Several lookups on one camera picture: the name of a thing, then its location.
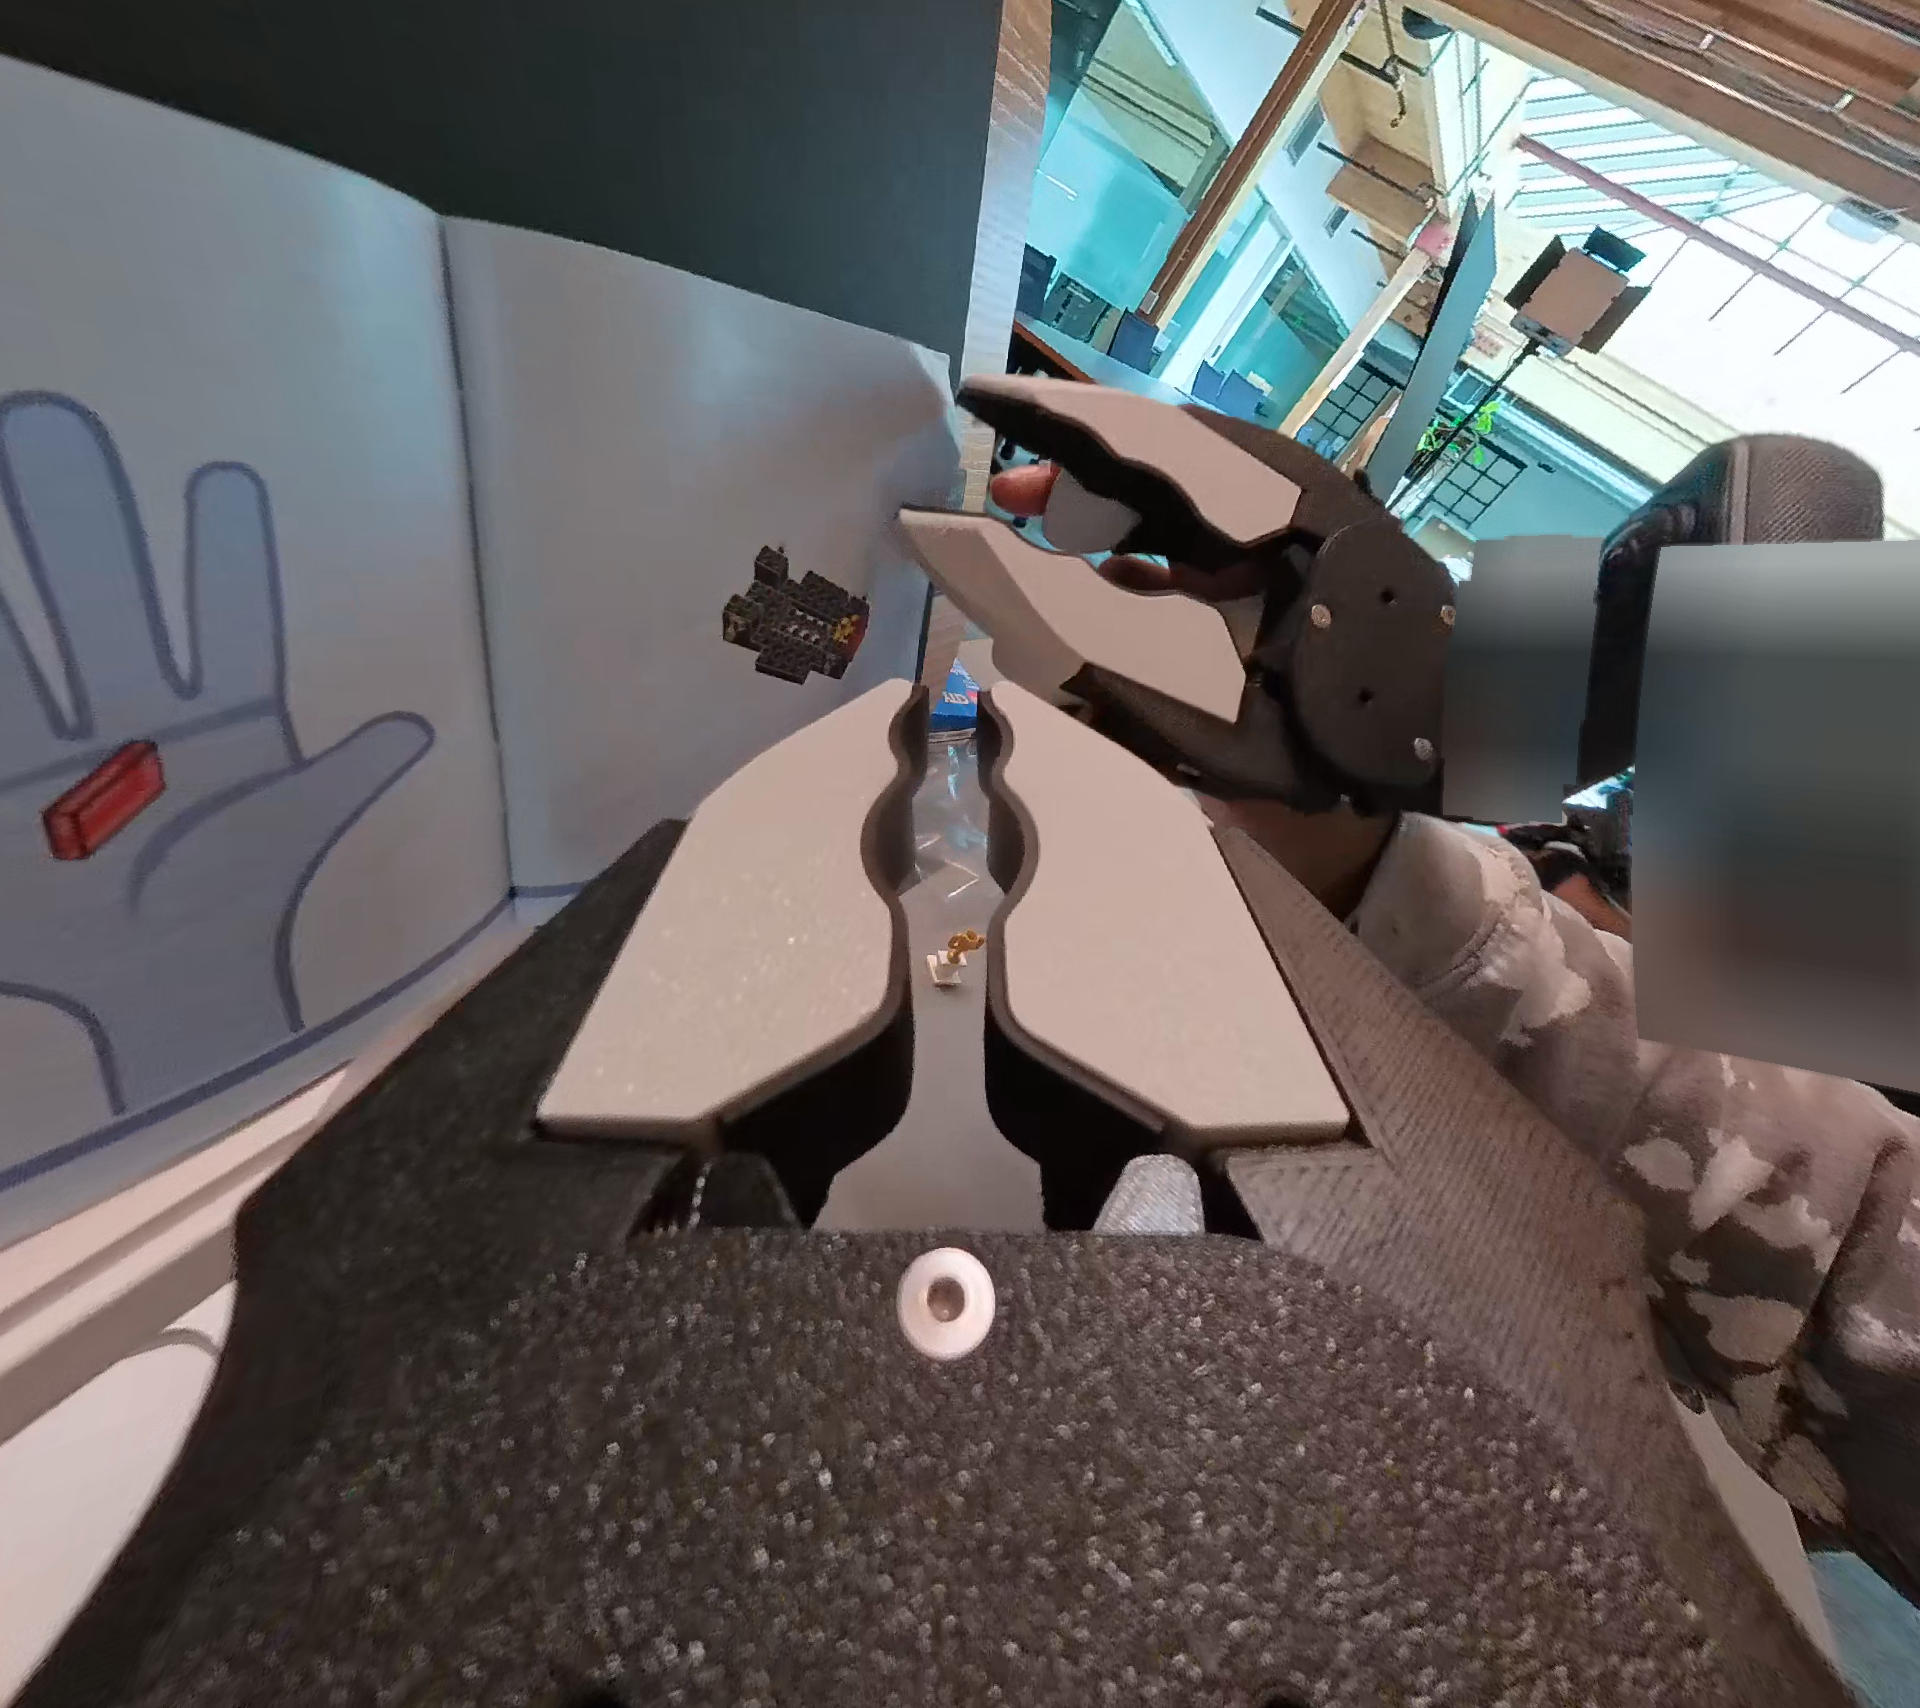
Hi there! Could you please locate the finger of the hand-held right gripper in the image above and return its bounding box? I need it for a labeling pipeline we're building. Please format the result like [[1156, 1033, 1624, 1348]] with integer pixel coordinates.
[[957, 373, 1388, 557], [897, 507, 1293, 800]]

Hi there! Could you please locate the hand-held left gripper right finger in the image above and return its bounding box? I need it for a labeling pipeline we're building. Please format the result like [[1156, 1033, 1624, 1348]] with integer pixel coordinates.
[[977, 680, 1356, 1158]]

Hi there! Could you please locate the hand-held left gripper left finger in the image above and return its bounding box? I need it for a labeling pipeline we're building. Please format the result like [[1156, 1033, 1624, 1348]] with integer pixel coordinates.
[[536, 680, 924, 1156]]

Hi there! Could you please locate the lego instruction booklet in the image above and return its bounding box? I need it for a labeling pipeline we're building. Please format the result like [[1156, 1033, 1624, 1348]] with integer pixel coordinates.
[[0, 54, 967, 1184]]

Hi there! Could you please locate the person's right hand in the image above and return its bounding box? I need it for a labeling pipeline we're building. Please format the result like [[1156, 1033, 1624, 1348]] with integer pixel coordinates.
[[986, 461, 1176, 601]]

